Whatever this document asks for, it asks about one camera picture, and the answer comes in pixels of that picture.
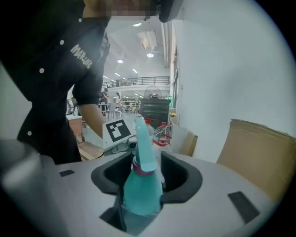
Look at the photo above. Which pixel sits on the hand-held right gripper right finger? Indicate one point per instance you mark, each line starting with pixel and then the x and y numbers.
pixel 208 203

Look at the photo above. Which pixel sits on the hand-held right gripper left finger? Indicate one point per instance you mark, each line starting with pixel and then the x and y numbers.
pixel 57 196

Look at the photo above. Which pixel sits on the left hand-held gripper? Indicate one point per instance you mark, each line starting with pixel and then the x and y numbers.
pixel 116 134

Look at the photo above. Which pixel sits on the teal spray head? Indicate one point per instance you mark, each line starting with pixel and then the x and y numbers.
pixel 143 148

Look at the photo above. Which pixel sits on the teal spray bottle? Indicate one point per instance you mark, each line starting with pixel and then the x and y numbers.
pixel 142 196

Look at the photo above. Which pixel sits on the person's left forearm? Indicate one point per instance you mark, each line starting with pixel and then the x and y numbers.
pixel 92 118

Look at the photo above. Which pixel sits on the clear red-capped plastic bottle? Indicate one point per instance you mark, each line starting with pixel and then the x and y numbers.
pixel 163 136
pixel 149 126

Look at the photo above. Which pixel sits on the wooden stool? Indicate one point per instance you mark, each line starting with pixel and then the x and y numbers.
pixel 89 149

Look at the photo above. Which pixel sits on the wooden cabinet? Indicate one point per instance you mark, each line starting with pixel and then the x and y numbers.
pixel 75 127

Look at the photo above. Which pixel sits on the black slatted crate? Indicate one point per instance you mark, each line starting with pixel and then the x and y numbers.
pixel 153 110

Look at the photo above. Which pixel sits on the black balcony railing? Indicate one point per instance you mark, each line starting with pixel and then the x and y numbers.
pixel 138 81

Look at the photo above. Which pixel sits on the small brown cardboard box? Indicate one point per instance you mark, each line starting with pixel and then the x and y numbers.
pixel 190 143

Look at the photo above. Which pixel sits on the white board sheet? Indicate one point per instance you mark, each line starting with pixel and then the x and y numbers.
pixel 179 139

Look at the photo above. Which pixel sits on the large brown cardboard box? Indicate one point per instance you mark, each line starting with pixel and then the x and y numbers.
pixel 256 157

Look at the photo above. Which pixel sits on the black button shirt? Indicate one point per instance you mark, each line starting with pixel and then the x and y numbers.
pixel 51 76

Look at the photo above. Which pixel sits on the black head-worn camera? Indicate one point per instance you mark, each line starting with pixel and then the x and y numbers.
pixel 170 10

